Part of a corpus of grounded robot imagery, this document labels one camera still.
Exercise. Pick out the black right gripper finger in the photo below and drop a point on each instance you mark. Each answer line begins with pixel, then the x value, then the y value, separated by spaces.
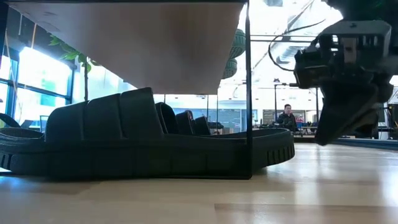
pixel 373 124
pixel 342 121

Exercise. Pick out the teal rubber slide sandal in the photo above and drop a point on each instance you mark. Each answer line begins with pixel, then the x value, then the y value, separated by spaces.
pixel 229 69
pixel 237 43

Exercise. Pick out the person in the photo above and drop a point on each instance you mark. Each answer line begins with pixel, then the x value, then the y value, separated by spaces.
pixel 286 119

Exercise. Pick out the green potted plant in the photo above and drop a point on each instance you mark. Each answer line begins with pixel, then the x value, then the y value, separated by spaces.
pixel 70 56

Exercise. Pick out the large window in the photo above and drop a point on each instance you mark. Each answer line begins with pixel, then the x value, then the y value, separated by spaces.
pixel 40 81

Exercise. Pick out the wooden shelf with black frame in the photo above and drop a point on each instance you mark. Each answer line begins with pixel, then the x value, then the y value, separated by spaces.
pixel 140 46

